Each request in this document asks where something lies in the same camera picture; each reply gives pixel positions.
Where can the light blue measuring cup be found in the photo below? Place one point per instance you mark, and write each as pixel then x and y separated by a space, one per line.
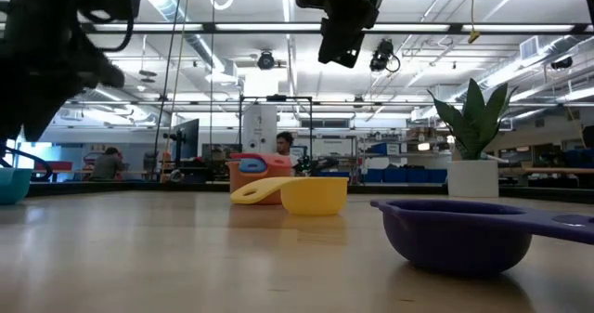
pixel 14 185

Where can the blue storage bin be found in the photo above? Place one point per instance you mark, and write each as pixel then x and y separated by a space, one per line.
pixel 395 175
pixel 417 175
pixel 373 175
pixel 438 175

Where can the overhead light rail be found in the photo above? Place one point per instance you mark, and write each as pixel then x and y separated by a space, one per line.
pixel 417 27

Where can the black monitor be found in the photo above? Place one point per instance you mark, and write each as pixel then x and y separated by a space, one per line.
pixel 188 139

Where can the dark navy measuring cup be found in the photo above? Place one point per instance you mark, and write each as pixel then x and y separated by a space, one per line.
pixel 455 243

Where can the white column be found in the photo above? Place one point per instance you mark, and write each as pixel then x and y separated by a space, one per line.
pixel 260 127

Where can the white plant pot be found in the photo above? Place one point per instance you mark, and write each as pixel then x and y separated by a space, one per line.
pixel 473 178

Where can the round black ceiling fixture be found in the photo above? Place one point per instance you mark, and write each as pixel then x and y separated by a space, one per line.
pixel 266 60

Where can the person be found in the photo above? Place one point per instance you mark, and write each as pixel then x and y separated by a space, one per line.
pixel 107 166
pixel 284 143

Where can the green snake plant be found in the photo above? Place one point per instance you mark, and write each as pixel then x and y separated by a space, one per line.
pixel 473 122

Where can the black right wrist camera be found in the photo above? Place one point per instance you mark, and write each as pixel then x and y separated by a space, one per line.
pixel 343 43

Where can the hanging black spotlight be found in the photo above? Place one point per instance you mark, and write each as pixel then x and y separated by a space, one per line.
pixel 383 55

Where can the black metal table frame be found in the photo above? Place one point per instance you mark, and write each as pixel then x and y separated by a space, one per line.
pixel 139 188

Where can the orange measuring cup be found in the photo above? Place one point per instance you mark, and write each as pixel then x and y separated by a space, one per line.
pixel 278 171

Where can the yellow measuring cup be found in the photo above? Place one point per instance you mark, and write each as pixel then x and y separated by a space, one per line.
pixel 315 194

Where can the metal storage shelf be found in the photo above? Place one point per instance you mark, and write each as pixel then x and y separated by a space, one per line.
pixel 404 141

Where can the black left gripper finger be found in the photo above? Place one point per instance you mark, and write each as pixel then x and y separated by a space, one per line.
pixel 32 113

